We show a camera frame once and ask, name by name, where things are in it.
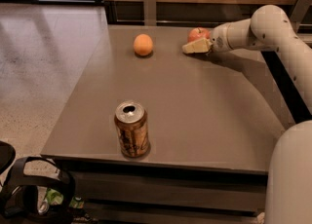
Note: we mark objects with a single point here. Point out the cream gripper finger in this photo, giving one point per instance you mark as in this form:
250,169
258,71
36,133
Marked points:
202,45

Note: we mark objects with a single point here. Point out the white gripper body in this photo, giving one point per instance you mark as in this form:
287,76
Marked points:
218,40

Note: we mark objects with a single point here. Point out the red apple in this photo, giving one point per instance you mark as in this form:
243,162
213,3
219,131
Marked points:
197,33

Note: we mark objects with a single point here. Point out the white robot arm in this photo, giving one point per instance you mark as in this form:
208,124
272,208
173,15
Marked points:
269,30

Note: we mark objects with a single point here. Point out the orange soda can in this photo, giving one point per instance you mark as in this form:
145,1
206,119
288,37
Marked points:
132,129

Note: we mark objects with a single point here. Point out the orange fruit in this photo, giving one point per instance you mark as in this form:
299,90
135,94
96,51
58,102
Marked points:
143,45

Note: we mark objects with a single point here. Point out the green snack packet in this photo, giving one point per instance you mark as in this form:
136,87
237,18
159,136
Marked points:
54,197

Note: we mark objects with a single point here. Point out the grey metal post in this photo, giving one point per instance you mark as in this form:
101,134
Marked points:
150,12

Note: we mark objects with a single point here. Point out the grey metal bracket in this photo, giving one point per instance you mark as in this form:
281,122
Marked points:
299,10

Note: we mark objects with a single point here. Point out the black bag with straps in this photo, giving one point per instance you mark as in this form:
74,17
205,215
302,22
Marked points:
19,195

